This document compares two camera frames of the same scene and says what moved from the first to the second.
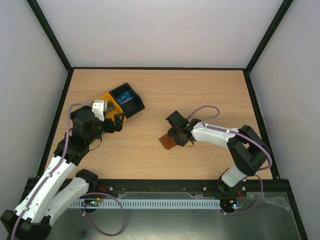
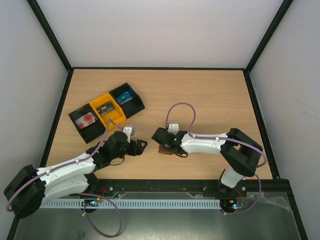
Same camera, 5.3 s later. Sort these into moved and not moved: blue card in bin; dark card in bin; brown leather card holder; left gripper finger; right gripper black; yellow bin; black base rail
Moved: brown leather card holder; left gripper finger; right gripper black
Not moved: black base rail; yellow bin; dark card in bin; blue card in bin
